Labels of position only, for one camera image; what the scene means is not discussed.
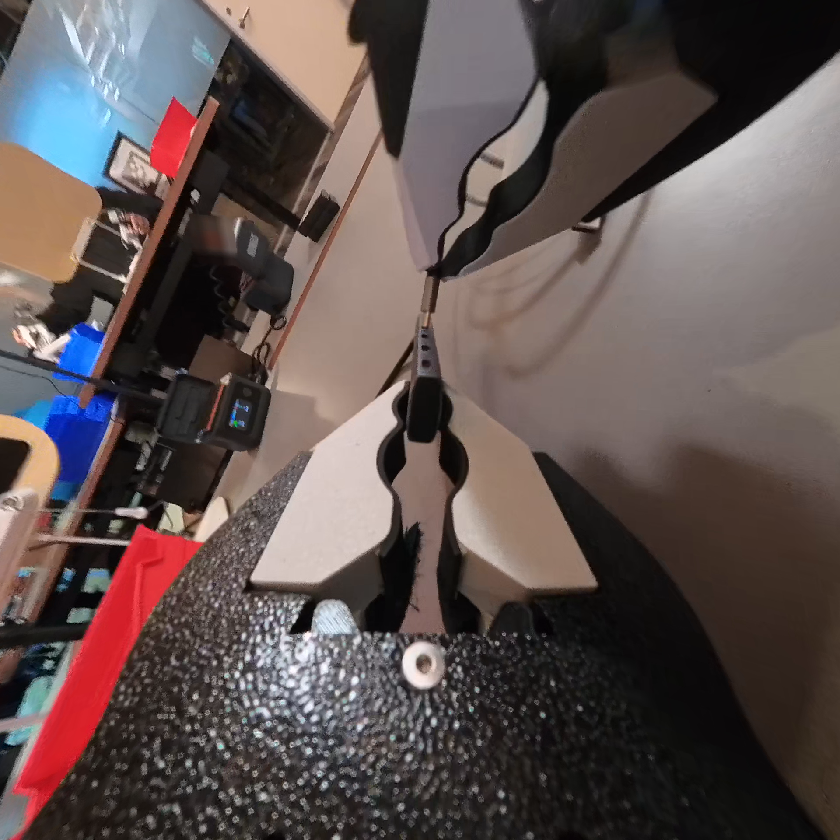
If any blue plastic crate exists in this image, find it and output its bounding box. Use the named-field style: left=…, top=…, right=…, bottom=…
left=13, top=320, right=119, bottom=500

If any silver usb hub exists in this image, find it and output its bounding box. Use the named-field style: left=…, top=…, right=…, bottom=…
left=407, top=314, right=448, bottom=444

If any tan rounded panel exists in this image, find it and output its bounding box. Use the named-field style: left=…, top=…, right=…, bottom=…
left=0, top=143, right=104, bottom=284

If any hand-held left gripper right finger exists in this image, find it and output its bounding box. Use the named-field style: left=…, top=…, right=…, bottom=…
left=436, top=387, right=599, bottom=634

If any wood-edged desk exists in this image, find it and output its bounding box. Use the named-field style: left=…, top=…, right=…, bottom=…
left=77, top=97, right=231, bottom=409

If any black portable power station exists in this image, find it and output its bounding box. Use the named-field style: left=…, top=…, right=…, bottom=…
left=156, top=373, right=272, bottom=454

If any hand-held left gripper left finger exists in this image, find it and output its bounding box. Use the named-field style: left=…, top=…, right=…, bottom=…
left=249, top=382, right=421, bottom=634

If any red plastic bin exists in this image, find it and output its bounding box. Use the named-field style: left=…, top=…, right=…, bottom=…
left=13, top=524, right=206, bottom=818

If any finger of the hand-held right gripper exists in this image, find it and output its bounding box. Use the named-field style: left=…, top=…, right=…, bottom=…
left=440, top=66, right=718, bottom=282
left=392, top=0, right=540, bottom=273

